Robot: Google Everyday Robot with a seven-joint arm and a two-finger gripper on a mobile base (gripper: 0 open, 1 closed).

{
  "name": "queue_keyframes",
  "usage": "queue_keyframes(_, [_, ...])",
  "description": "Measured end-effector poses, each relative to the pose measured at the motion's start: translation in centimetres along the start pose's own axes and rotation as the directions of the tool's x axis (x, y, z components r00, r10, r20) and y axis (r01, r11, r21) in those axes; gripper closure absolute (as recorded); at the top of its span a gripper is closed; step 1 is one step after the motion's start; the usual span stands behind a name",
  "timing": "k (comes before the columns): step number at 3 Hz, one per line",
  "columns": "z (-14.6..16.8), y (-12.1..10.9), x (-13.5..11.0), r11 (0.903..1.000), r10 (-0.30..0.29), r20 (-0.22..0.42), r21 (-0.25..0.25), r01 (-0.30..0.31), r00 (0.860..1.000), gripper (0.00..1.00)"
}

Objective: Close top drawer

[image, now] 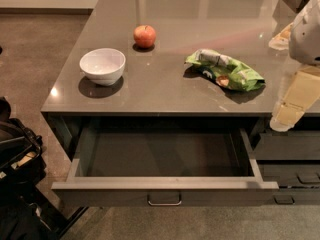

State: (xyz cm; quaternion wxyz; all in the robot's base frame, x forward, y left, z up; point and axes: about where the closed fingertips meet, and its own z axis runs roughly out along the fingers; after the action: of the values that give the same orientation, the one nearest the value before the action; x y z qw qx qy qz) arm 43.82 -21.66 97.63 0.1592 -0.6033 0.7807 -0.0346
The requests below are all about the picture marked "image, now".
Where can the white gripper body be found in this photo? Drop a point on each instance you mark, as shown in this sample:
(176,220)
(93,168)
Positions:
(306,34)

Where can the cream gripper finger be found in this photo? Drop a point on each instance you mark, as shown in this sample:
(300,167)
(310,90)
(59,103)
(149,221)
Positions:
(281,40)

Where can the grey drawer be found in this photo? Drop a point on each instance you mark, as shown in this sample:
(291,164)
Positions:
(207,168)
(299,184)
(292,145)

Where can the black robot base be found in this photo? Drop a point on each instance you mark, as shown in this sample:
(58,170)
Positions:
(25,213)

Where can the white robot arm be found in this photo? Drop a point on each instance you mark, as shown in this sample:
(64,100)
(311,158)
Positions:
(304,42)

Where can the grey right top drawer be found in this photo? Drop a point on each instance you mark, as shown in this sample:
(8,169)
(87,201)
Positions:
(292,145)

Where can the grey right lower drawer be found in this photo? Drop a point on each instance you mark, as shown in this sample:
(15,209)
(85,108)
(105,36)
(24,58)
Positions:
(299,184)

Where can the green chip bag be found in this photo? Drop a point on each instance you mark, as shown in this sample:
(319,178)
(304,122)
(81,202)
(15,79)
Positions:
(225,71)

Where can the grey counter cabinet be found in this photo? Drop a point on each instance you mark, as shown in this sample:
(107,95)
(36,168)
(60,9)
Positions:
(157,89)

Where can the red apple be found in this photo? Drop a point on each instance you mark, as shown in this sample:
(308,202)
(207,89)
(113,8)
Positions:
(144,36)

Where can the white ceramic bowl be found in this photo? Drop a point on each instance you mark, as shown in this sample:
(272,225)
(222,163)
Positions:
(103,66)

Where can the metal drawer handle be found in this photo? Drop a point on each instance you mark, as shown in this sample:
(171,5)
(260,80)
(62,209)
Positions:
(164,199)

